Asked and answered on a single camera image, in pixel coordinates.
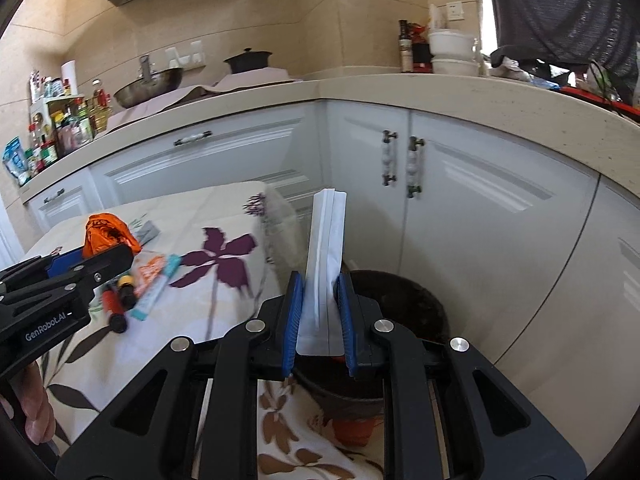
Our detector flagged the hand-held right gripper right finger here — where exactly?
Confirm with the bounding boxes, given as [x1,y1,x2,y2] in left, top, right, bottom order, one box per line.
[334,272,587,480]

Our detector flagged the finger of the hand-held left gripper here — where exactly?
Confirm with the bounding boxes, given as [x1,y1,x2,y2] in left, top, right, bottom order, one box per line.
[0,251,84,291]
[0,244,136,313]

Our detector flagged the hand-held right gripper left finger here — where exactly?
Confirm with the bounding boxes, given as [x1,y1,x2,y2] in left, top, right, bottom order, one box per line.
[55,271,305,480]

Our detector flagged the green bottle yellow label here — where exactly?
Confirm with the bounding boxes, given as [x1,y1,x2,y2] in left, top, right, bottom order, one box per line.
[116,274,139,311]

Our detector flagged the orange plastic bag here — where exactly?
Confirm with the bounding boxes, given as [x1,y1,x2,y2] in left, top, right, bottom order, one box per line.
[81,213,142,261]

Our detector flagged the teal white tube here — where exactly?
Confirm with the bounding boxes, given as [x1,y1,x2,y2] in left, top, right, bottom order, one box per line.
[131,254,182,322]

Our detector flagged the white paper packet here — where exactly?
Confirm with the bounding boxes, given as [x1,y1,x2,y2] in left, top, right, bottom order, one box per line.
[296,187,347,358]

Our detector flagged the black trash bin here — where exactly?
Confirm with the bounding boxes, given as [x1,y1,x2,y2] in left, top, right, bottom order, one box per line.
[295,270,451,448]

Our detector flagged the person's left hand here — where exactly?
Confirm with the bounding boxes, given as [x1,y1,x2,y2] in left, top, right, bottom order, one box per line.
[12,362,57,446]

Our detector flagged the orange white packet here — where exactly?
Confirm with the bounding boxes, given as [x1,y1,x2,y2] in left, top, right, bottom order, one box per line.
[131,255,166,292]

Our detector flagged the red marker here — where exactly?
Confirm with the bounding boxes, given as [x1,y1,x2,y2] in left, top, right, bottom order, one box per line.
[102,285,129,334]

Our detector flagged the small white cabinet door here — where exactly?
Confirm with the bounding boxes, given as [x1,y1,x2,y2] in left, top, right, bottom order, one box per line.
[25,182,96,235]

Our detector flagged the grey foil packet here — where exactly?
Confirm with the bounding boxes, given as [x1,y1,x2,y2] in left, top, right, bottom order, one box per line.
[135,222,161,246]

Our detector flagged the floral tablecloth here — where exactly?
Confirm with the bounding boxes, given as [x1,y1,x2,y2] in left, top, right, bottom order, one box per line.
[22,181,386,480]

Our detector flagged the blue snack packets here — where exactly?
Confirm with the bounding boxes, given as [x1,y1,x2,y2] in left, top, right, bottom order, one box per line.
[2,137,32,187]

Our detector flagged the row of seasoning bottles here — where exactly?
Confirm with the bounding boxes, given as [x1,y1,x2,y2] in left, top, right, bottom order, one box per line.
[27,70,113,181]

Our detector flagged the wide white cabinet door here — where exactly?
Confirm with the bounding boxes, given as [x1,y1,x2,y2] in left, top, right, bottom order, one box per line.
[92,105,331,213]

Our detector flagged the steel wok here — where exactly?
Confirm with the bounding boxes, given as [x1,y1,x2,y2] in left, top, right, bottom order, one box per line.
[112,55,185,109]

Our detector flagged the paper towel roll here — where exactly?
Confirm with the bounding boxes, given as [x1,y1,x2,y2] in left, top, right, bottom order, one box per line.
[61,59,78,96]

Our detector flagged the pinkish stove cover cloth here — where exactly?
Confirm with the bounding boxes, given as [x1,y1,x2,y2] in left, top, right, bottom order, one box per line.
[107,67,303,128]

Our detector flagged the black lidded pot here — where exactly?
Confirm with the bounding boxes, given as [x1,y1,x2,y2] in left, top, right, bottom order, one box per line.
[223,48,273,75]

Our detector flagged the beige kitchen countertop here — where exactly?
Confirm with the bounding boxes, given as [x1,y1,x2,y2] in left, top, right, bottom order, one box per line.
[20,67,640,206]

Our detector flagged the white rectangular container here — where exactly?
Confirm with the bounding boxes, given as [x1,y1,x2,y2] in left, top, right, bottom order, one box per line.
[431,56,481,77]

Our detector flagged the dark oil bottle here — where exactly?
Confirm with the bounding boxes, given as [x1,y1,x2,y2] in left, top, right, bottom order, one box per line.
[398,20,415,73]

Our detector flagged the white round container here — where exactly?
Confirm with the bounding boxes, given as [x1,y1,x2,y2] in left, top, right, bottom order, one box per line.
[427,30,476,58]

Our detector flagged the red tray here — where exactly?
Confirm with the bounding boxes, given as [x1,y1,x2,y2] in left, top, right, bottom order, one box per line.
[560,85,640,122]

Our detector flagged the green white packet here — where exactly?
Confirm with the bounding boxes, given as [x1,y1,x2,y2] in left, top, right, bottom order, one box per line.
[586,60,616,97]

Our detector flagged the white wall power outlets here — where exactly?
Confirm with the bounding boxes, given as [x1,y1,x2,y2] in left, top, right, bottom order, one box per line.
[164,40,207,69]

